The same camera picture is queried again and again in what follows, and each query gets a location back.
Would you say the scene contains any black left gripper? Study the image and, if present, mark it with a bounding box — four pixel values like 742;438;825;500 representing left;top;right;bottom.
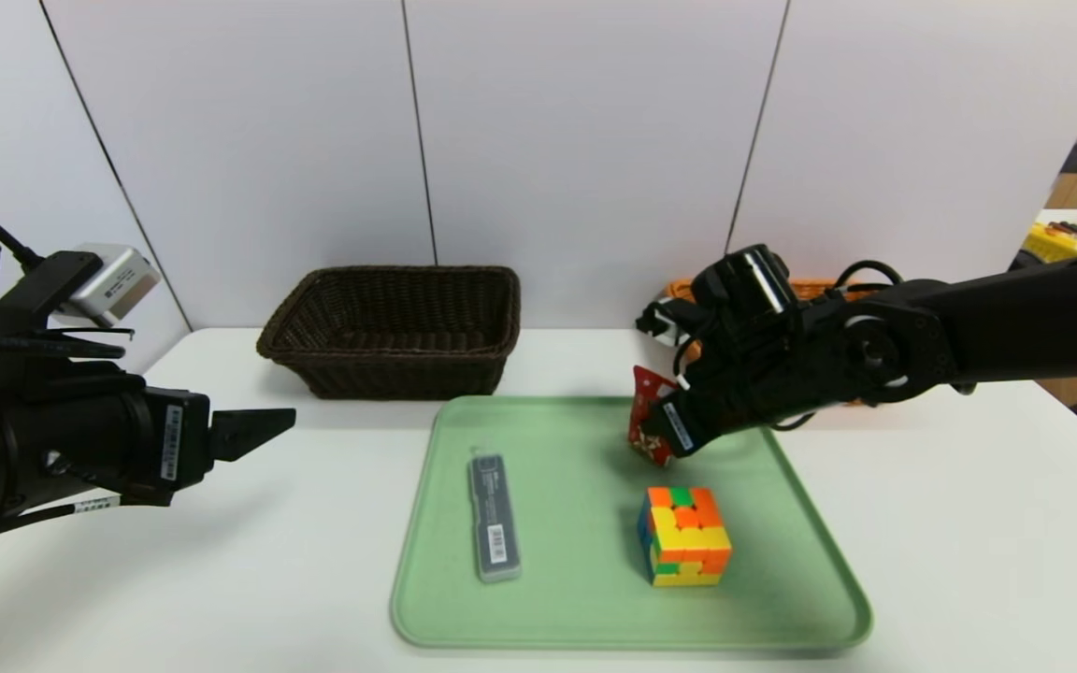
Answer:
5;384;296;508

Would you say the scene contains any grey pencil lead case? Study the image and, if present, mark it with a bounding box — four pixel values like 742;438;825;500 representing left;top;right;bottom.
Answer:
468;449;523;583

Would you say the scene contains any red snack packet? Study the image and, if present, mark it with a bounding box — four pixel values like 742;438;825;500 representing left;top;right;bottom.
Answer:
628;365;680;468

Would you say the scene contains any colourful puzzle cube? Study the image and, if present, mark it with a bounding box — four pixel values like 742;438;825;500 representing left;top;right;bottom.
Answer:
637;486;733;588

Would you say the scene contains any dark brown wicker basket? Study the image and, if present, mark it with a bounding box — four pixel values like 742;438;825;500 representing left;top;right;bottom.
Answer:
256;265;522;401

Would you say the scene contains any orange wicker basket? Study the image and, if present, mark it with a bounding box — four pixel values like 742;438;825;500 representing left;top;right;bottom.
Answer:
668;279;876;408

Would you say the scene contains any light green plastic tray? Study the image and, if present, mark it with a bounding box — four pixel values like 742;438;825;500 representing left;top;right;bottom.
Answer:
391;395;873;651

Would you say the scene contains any yellow packet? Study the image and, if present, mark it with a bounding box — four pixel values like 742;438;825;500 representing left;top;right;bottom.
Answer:
1023;224;1077;265

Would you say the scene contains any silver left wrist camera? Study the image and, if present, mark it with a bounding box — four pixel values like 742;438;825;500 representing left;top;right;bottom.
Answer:
60;243;164;329

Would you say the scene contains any thin black labelled cable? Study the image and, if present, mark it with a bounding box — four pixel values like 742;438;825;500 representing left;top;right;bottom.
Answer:
0;494;124;552

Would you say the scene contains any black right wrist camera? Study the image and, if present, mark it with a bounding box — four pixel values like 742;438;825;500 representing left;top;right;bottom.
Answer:
692;245;802;348

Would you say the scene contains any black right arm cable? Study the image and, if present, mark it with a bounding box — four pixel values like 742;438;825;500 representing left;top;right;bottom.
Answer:
831;259;905;293

